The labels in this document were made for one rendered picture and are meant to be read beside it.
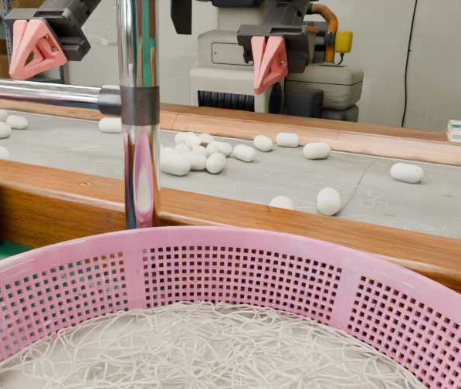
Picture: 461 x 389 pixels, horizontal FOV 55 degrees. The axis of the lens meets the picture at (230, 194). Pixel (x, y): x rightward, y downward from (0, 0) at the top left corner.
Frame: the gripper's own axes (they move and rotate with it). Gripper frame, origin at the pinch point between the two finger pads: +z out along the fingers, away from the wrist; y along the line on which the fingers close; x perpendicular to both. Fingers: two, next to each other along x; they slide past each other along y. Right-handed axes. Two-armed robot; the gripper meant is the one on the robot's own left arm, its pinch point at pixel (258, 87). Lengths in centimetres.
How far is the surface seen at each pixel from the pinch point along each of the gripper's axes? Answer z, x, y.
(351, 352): 36.6, -19.8, 19.4
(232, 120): 2.2, 5.0, -4.3
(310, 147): 9.5, -0.2, 9.6
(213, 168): 19.0, -7.3, 1.9
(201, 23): -158, 117, -103
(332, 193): 22.4, -11.7, 15.3
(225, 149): 13.3, -3.0, 0.3
